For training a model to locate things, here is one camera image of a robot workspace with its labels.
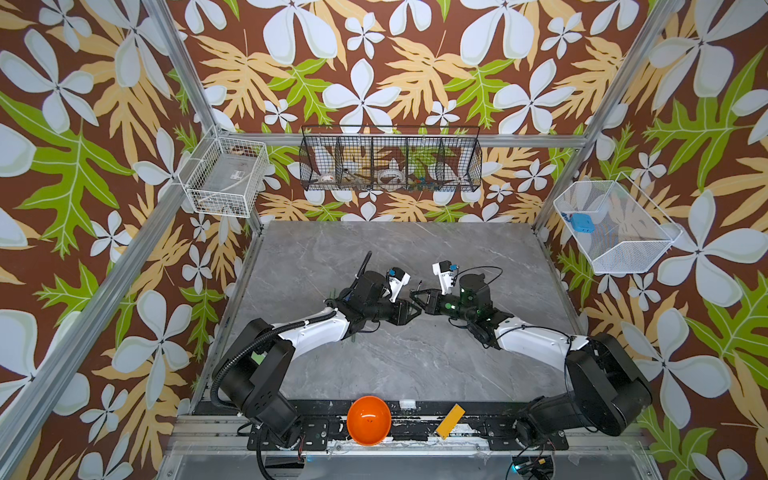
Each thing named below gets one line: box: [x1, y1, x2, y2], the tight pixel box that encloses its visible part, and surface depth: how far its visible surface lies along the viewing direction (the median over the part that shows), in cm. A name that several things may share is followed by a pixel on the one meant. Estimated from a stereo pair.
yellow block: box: [436, 403, 466, 440], surface depth 78 cm
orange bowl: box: [346, 395, 391, 446], surface depth 76 cm
